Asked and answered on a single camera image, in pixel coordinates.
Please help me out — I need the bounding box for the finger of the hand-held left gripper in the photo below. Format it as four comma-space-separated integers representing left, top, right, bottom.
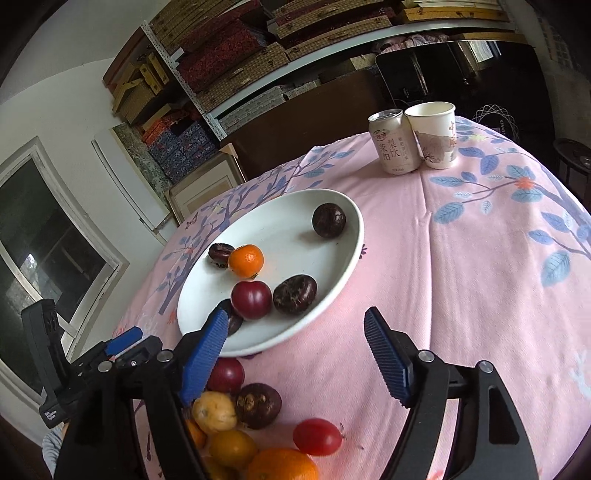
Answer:
74, 326, 143, 370

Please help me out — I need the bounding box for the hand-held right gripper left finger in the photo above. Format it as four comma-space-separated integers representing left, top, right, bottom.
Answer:
55, 309, 230, 480

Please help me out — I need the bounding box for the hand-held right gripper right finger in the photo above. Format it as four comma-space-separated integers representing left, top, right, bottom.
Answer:
364, 307, 539, 480

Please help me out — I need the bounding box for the white oval plate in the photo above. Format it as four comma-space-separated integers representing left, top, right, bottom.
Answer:
177, 188, 365, 358

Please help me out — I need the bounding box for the red plum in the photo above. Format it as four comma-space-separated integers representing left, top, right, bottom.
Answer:
206, 357, 245, 394
231, 280, 273, 321

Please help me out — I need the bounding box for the yellow potato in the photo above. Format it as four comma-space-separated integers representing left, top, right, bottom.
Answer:
192, 391, 238, 435

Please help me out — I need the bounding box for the small orange tangerine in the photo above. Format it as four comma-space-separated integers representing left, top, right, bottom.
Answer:
228, 244, 264, 279
186, 418, 208, 449

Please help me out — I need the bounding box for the pink floral tablecloth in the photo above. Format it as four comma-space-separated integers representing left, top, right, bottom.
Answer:
113, 115, 591, 480

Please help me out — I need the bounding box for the yellow round fruit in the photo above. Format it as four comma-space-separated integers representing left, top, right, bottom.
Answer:
209, 429, 258, 470
203, 457, 242, 480

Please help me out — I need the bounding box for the grey blue clothing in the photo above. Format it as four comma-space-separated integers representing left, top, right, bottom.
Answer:
41, 422, 71, 477

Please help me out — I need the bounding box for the small dark water chestnut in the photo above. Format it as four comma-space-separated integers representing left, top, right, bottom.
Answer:
208, 243, 235, 269

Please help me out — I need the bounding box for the red cherry tomato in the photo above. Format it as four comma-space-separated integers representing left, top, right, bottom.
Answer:
293, 418, 344, 456

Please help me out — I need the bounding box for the dark passion fruit centre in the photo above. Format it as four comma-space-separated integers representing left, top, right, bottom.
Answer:
273, 274, 318, 316

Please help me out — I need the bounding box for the white framed window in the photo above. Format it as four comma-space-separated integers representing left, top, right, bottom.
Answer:
0, 137, 131, 404

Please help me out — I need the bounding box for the large orange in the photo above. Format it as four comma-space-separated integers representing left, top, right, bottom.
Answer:
245, 449, 320, 480

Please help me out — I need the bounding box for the dark purple passion fruit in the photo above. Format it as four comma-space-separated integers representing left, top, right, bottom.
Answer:
312, 203, 347, 239

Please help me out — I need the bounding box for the white board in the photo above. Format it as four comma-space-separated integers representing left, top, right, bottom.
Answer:
91, 127, 172, 232

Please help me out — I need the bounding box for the beige cardboard box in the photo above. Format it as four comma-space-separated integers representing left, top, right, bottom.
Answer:
165, 151, 247, 221

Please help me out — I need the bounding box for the grey marble slab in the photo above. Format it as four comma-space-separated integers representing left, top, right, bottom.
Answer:
112, 122, 172, 206

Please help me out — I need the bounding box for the stack of blue patterned boxes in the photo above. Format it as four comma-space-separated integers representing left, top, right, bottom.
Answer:
142, 117, 219, 184

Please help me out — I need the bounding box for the beige drink can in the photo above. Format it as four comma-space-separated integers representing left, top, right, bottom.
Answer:
368, 109, 422, 176

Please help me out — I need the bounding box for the white printed paper cup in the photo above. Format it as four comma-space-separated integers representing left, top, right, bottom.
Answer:
405, 102, 458, 169

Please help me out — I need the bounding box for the stack of yellow wooden boxes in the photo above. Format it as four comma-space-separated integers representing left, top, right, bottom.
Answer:
103, 52, 172, 124

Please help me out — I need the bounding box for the brown wooden cabinet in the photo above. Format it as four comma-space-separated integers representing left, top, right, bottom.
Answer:
221, 82, 391, 182

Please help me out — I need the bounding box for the black round stool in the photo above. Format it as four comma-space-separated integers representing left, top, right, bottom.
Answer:
553, 137, 591, 197

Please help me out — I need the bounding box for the glossy black cabinet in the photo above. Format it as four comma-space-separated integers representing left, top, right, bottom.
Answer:
375, 41, 557, 146

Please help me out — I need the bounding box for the white metal shelf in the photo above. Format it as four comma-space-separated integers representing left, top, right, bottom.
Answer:
141, 17, 519, 139

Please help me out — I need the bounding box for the stack of woven patterned boxes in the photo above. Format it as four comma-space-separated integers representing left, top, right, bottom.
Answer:
150, 0, 403, 114

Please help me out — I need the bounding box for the pink cloth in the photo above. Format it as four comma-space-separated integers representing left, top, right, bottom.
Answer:
373, 33, 451, 52

